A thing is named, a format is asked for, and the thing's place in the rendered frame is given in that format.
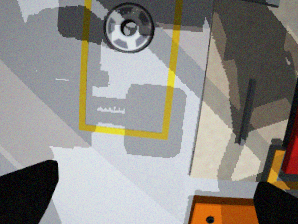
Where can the black wheel with grey rim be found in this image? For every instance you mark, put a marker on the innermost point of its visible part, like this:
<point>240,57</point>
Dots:
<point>116,21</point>

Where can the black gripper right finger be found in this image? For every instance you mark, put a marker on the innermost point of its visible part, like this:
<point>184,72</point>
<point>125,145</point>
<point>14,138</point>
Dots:
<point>274,205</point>

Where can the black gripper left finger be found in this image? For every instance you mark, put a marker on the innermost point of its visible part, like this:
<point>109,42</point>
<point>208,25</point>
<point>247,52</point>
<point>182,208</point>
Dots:
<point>25,194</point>

